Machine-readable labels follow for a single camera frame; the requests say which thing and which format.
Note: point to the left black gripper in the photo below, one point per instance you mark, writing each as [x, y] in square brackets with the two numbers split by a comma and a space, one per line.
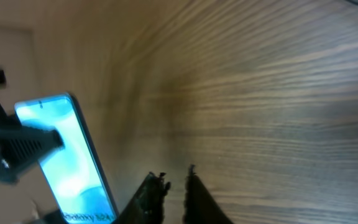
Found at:
[22, 146]

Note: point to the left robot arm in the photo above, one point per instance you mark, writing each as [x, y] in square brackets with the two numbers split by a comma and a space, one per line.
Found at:
[22, 146]

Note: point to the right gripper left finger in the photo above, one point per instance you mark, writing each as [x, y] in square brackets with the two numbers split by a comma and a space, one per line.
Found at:
[146, 205]

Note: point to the blue Galaxy smartphone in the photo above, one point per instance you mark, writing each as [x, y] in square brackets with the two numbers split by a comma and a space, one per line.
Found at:
[73, 172]

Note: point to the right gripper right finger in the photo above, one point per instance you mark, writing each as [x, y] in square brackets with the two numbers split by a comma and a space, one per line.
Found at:
[200, 206]

